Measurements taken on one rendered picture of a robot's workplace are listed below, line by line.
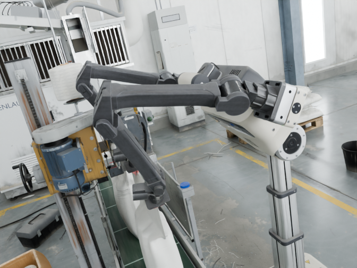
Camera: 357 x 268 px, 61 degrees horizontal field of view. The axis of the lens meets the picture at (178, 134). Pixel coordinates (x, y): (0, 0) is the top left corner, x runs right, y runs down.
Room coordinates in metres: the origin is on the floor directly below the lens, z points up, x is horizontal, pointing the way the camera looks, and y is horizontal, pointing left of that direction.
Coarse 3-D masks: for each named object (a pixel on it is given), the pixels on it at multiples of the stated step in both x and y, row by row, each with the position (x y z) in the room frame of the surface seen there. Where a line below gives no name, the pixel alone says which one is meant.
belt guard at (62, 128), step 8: (88, 112) 1.63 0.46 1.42; (64, 120) 1.55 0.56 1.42; (72, 120) 1.50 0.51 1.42; (80, 120) 1.49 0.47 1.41; (88, 120) 1.53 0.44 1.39; (40, 128) 1.47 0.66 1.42; (48, 128) 1.44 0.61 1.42; (56, 128) 1.40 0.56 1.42; (64, 128) 1.41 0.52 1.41; (72, 128) 1.44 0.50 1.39; (80, 128) 1.48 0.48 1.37; (40, 136) 1.37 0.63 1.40; (48, 136) 1.36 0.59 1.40; (56, 136) 1.37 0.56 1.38; (64, 136) 1.40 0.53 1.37
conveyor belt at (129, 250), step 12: (108, 180) 3.03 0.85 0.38; (108, 192) 2.74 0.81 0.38; (108, 204) 2.50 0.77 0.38; (108, 216) 2.28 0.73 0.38; (120, 216) 2.24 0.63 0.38; (120, 228) 2.07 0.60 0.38; (120, 240) 1.91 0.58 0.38; (132, 240) 1.88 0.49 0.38; (120, 252) 1.78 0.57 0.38; (132, 252) 1.75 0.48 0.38; (180, 252) 1.65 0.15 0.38; (132, 264) 1.63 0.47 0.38; (144, 264) 1.61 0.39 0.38; (192, 264) 1.52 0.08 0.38
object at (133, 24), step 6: (138, 12) 4.91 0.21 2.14; (126, 18) 4.85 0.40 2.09; (132, 18) 4.84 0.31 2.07; (138, 18) 4.90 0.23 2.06; (126, 24) 4.86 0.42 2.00; (132, 24) 4.85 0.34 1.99; (138, 24) 4.88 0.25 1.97; (126, 30) 4.83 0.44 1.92; (132, 30) 4.84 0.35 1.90; (138, 30) 4.87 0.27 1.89; (132, 36) 4.83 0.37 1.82; (138, 36) 4.89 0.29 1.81; (132, 42) 4.87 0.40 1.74
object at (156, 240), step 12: (144, 204) 1.54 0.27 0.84; (144, 216) 1.43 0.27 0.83; (156, 216) 1.26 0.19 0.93; (144, 228) 1.35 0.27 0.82; (156, 228) 1.29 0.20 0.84; (168, 228) 1.31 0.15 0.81; (144, 240) 1.28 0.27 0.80; (156, 240) 1.24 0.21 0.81; (168, 240) 1.24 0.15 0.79; (144, 252) 1.28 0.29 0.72; (156, 252) 1.22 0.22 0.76; (168, 252) 1.23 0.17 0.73; (156, 264) 1.22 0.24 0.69; (168, 264) 1.22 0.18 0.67; (180, 264) 1.25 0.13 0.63
